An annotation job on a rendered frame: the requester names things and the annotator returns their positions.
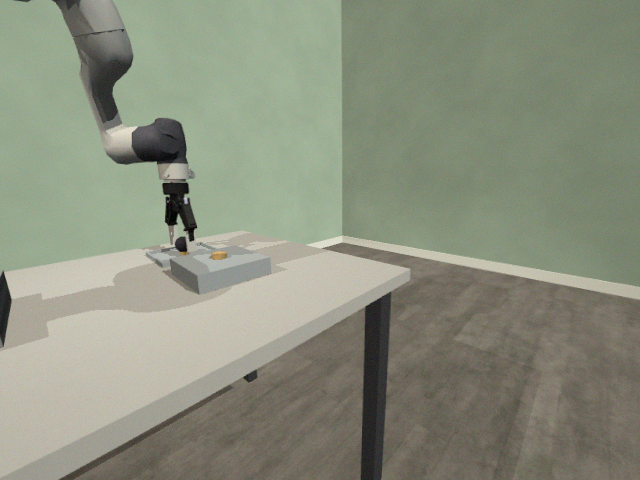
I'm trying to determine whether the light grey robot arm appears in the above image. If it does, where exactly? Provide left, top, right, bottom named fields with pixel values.
left=52, top=0, right=195, bottom=182

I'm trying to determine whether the black ball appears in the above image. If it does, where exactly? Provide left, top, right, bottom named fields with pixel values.
left=175, top=236, right=187, bottom=252

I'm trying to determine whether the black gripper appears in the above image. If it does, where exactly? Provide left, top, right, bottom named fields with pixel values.
left=162, top=182, right=197, bottom=252

